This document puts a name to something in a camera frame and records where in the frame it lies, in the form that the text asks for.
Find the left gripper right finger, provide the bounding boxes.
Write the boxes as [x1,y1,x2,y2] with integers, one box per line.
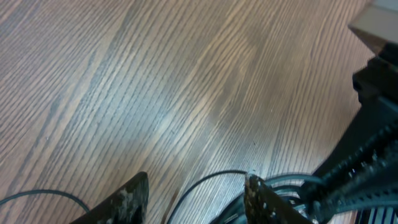
[244,174,312,224]

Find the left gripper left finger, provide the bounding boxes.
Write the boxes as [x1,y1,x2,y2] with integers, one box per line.
[71,172,149,224]

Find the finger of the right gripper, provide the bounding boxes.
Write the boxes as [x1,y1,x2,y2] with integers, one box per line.
[300,57,397,223]

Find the thin black USB cable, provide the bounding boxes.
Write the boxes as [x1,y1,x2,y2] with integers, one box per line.
[166,169,326,224]

